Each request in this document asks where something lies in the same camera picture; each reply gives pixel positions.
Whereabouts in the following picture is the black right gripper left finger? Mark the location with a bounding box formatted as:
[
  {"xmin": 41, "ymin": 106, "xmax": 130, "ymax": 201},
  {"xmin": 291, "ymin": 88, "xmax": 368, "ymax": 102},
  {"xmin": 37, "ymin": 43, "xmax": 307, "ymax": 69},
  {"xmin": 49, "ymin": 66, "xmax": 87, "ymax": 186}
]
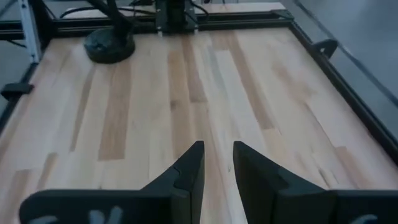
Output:
[{"xmin": 19, "ymin": 140, "xmax": 206, "ymax": 224}]

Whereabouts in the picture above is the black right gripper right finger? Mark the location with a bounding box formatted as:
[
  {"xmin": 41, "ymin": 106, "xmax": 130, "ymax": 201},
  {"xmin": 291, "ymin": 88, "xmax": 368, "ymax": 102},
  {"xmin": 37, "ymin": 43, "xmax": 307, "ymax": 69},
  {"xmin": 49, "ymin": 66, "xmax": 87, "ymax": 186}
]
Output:
[{"xmin": 232, "ymin": 140, "xmax": 398, "ymax": 224}]

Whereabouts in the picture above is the black table edge bracket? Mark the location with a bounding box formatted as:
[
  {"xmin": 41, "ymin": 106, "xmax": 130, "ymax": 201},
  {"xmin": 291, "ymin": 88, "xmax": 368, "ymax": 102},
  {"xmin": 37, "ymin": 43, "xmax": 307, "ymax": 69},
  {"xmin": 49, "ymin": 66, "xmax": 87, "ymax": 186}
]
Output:
[{"xmin": 312, "ymin": 38, "xmax": 340, "ymax": 59}]

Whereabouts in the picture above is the aluminium frame post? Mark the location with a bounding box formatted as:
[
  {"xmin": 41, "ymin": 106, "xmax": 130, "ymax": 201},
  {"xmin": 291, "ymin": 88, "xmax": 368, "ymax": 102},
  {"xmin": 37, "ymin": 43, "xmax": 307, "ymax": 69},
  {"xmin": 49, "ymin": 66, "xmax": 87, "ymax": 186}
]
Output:
[{"xmin": 17, "ymin": 0, "xmax": 43, "ymax": 65}]

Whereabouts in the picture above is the black table frame rail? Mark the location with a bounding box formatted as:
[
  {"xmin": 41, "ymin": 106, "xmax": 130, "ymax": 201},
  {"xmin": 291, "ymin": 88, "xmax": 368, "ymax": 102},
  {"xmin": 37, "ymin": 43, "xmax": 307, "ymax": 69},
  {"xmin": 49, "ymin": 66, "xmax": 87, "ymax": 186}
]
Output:
[{"xmin": 0, "ymin": 8, "xmax": 398, "ymax": 164}]

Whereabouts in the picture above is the black upright frame post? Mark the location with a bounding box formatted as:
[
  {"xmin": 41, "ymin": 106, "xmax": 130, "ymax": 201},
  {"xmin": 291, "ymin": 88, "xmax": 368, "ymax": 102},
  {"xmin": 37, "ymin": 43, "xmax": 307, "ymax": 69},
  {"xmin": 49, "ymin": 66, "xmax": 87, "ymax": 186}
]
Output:
[{"xmin": 154, "ymin": 0, "xmax": 200, "ymax": 35}]

